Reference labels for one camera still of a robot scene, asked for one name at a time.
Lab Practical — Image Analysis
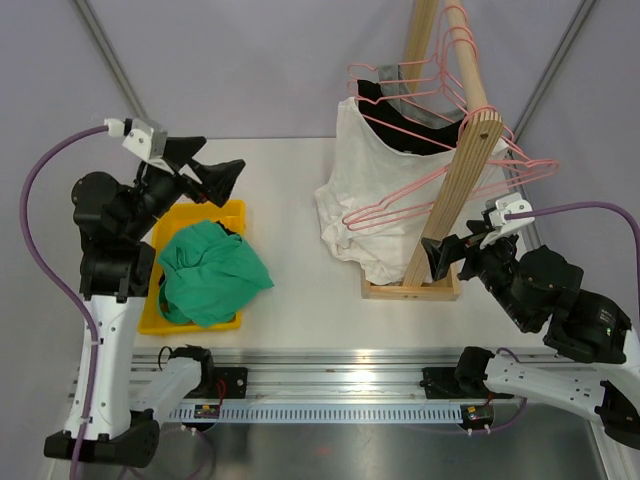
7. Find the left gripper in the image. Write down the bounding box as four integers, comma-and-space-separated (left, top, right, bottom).
124, 137, 244, 240

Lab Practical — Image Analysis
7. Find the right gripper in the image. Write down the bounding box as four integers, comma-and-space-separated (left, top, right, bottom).
420, 219, 533, 328

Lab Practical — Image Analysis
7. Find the white tank top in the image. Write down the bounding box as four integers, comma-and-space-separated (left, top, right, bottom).
314, 96, 511, 286

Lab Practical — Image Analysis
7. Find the green tank top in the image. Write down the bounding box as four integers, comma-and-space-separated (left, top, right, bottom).
156, 220, 275, 329

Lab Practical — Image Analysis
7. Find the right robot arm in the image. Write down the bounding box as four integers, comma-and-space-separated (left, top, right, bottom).
421, 221, 639, 449

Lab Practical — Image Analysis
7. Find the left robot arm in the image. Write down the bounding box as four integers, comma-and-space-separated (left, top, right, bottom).
44, 130, 245, 468

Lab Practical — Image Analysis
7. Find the wooden hanger rack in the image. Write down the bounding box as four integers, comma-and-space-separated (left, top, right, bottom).
361, 1, 504, 301

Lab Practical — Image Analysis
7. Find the grey tank top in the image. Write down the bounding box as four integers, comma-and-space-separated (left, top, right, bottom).
377, 64, 465, 129

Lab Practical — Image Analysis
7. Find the yellow plastic tray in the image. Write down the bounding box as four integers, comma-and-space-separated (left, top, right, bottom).
137, 200, 246, 336

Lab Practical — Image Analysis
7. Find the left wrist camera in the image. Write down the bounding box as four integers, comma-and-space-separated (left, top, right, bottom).
103, 118, 171, 172

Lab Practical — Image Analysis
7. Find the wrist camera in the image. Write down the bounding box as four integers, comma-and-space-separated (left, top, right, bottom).
103, 118, 171, 172
481, 192, 534, 248

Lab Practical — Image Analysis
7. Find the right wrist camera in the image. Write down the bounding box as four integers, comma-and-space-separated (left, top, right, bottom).
481, 192, 534, 248

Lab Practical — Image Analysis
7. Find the aluminium mounting rail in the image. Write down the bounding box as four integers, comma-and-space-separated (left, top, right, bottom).
67, 347, 612, 404

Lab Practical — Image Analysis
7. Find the left aluminium frame post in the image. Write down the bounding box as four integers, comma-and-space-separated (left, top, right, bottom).
71, 0, 149, 120

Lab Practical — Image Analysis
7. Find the aluminium frame post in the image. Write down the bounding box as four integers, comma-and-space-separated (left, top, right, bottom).
71, 0, 149, 120
513, 0, 599, 142

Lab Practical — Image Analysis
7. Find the slotted cable duct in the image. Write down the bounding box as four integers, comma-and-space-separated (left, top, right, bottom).
169, 402, 462, 424

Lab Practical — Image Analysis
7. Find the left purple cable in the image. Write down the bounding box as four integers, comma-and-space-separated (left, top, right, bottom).
22, 125, 216, 480

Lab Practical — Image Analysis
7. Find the right aluminium frame post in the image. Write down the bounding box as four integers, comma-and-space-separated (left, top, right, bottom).
513, 0, 599, 142

